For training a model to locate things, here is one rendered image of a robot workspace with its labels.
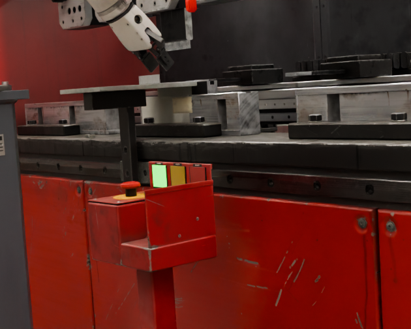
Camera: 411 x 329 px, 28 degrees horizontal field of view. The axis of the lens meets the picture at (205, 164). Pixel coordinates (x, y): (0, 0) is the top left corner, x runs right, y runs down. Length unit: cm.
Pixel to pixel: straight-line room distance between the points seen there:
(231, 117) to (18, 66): 109
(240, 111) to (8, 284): 65
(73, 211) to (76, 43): 80
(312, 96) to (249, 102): 22
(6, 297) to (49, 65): 143
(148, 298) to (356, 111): 53
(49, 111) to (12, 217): 111
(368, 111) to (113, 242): 54
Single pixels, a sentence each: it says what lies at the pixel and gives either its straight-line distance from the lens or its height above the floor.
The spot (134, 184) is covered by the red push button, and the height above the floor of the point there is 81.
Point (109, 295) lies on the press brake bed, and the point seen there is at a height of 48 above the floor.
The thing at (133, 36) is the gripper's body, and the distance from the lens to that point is 189.
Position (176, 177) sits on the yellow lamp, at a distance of 163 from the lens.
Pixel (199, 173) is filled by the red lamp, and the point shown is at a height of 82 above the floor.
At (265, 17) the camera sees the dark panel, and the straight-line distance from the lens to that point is 251.
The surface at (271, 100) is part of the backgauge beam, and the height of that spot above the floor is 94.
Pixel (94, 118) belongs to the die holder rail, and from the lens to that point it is 230.
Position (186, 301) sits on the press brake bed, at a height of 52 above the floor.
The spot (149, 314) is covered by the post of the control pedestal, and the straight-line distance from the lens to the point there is 161.
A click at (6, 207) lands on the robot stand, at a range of 144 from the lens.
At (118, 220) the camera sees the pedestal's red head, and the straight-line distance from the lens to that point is 154.
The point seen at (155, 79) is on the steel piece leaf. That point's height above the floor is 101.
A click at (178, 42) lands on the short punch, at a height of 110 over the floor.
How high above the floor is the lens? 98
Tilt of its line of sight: 5 degrees down
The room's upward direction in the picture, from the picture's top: 4 degrees counter-clockwise
